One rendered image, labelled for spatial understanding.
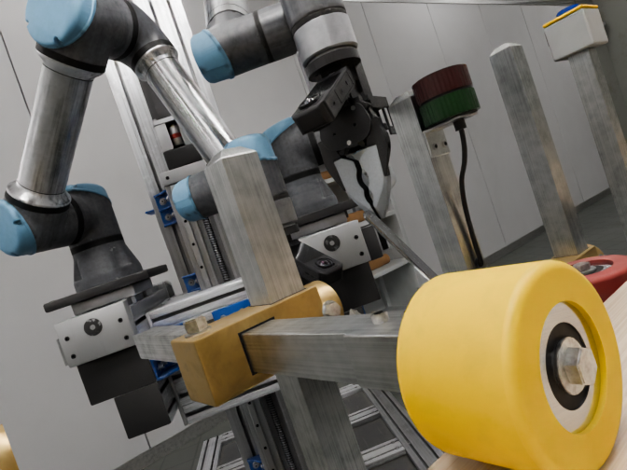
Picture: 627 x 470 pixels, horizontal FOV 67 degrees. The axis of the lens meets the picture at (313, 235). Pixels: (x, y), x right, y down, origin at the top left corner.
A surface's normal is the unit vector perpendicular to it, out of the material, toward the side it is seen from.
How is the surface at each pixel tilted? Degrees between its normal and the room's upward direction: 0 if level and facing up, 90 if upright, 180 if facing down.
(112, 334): 90
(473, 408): 90
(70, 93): 130
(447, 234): 90
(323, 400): 90
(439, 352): 62
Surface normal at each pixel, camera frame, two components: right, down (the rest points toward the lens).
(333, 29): 0.19, -0.04
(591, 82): -0.75, 0.28
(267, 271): 0.58, -0.17
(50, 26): -0.34, 0.05
